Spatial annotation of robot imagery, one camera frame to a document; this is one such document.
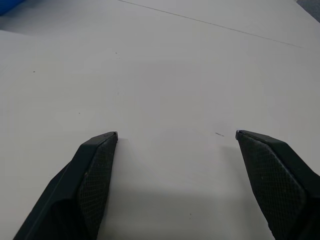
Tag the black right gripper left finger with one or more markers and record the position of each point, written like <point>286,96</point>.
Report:
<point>75,185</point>

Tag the blue plastic bin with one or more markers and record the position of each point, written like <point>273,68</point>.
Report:
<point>12,6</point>

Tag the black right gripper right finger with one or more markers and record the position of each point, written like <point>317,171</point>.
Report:
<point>280,180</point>

